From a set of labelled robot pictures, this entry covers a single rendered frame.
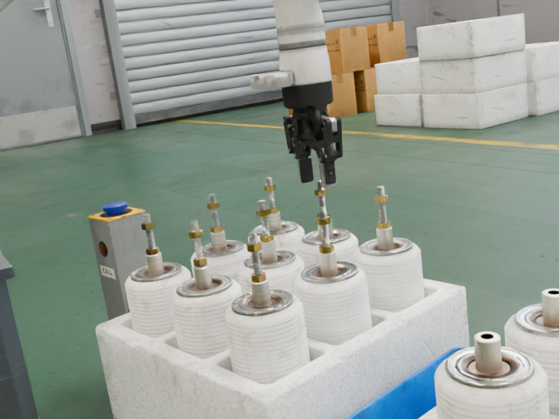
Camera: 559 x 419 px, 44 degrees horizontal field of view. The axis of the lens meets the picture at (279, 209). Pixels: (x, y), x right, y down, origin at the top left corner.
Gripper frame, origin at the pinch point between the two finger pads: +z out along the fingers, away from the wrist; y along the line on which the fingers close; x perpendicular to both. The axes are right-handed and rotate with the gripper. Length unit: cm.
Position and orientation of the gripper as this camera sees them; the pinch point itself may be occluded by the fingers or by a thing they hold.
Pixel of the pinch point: (316, 176)
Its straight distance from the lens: 104.8
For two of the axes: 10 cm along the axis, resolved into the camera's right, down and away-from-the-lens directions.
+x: -8.9, 2.1, -4.1
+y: -4.5, -1.5, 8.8
